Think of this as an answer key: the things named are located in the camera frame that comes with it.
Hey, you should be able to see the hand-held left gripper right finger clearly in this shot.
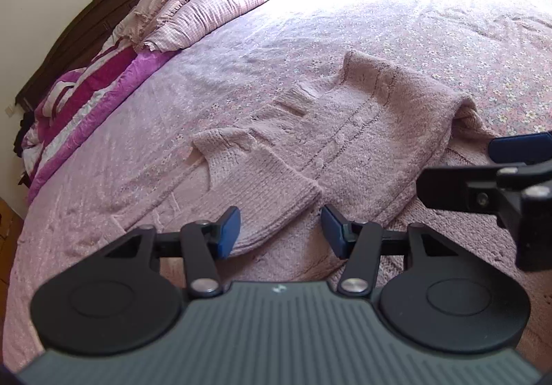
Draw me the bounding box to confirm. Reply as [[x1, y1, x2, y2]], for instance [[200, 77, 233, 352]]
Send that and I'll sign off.
[[321, 204, 460, 298]]

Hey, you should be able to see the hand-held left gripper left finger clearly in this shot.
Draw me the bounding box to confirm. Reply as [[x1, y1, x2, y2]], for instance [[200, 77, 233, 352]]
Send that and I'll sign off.
[[102, 206, 241, 298]]

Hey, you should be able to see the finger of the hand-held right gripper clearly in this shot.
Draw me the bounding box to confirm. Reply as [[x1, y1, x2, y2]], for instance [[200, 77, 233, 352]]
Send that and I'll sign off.
[[416, 164, 552, 273], [489, 132, 552, 165]]

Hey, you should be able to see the pink knit sweater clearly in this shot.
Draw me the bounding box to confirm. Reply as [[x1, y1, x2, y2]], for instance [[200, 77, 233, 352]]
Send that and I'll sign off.
[[190, 51, 524, 287]]

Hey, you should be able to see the floral pink bedspread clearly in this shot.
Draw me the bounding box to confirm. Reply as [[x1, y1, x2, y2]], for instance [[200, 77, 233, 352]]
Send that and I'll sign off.
[[0, 0, 552, 375]]

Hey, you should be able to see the magenta and white blanket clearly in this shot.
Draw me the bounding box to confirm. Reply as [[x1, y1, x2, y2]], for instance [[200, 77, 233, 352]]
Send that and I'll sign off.
[[21, 39, 177, 207]]

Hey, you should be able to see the dark cloth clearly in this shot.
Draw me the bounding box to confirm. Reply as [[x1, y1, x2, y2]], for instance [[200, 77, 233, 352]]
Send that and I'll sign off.
[[12, 110, 36, 158]]

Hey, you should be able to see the pink checked quilt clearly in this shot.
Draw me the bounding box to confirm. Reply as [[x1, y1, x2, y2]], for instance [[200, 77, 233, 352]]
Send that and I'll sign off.
[[113, 0, 314, 53]]

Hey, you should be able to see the dark wooden headboard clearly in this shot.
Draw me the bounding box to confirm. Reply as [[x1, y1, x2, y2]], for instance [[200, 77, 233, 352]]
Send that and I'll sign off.
[[14, 0, 245, 110]]

